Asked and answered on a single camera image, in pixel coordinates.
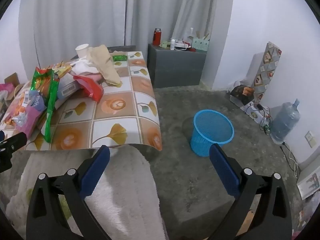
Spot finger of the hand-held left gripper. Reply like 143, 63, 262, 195
0, 131, 27, 173

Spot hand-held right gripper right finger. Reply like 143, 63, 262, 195
207, 144, 293, 240

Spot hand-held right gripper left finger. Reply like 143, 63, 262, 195
26, 145, 112, 240

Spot blue mesh wastebasket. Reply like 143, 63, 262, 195
190, 109, 235, 157

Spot green foil snack bag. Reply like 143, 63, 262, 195
30, 66, 61, 143

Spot pink snack packet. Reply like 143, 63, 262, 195
15, 104, 48, 140

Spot purple snack packet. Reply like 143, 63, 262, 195
29, 90, 48, 112

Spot pink plastic bag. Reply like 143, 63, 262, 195
0, 82, 15, 100

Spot brown cardboard box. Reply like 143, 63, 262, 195
4, 72, 20, 85

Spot blue water jug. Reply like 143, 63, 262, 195
270, 99, 300, 144

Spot black snack bag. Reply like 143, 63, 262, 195
230, 85, 255, 105

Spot white printed box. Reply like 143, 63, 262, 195
296, 159, 320, 200

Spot red plastic packet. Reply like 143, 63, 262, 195
73, 74, 104, 102

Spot gold snack packet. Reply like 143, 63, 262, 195
47, 61, 73, 75

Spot white crumpled tissue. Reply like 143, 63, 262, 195
71, 58, 100, 75

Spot patterned folded board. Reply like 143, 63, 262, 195
240, 42, 283, 113

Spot white panel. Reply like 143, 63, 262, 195
246, 52, 265, 85

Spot white paper cup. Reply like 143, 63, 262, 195
75, 44, 90, 59

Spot grey cabinet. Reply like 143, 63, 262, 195
147, 43, 207, 89

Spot green tissue box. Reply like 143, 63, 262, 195
192, 37, 210, 52

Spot grey curtain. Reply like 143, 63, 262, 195
18, 0, 235, 90

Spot red thermos flask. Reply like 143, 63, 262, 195
153, 28, 162, 46

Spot tangled cables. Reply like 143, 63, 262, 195
246, 102, 272, 133

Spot white cable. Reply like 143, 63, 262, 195
280, 142, 300, 178

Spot wall socket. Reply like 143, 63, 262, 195
304, 131, 317, 148

